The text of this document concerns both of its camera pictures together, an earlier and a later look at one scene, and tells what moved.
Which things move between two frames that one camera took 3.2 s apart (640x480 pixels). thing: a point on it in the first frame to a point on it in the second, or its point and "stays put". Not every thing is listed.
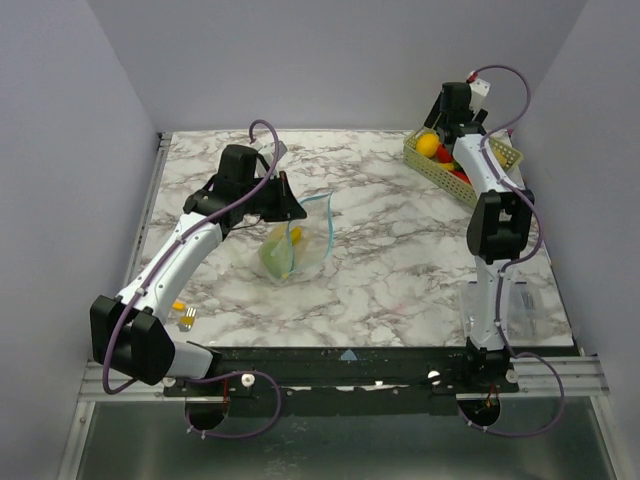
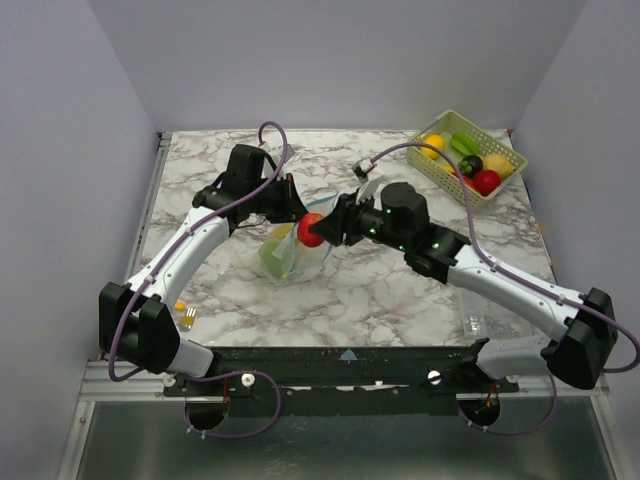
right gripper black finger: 434,113 to 332,225
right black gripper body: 454,130 to 345,220
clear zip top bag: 295,245 stays put
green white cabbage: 275,255 stays put
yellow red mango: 296,235 to 280,230
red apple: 443,154 to 305,237
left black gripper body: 257,202 stays put
